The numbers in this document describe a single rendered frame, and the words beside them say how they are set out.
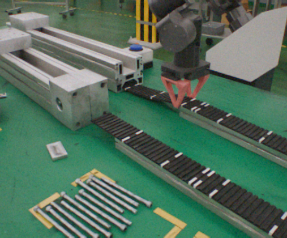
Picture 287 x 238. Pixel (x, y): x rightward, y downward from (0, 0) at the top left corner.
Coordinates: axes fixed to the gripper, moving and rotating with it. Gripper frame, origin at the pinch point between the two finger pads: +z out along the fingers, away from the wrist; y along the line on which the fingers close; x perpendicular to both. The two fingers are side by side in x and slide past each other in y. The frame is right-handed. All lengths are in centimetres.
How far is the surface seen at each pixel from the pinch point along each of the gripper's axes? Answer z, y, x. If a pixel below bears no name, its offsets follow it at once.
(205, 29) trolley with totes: 48, -249, -173
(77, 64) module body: 0.3, 4.1, -40.2
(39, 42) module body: -3, 5, -65
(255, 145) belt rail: 2.1, 1.2, 20.3
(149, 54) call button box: -1.6, -15.0, -27.5
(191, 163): -0.2, 17.4, 16.7
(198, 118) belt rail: 1.6, 1.6, 5.9
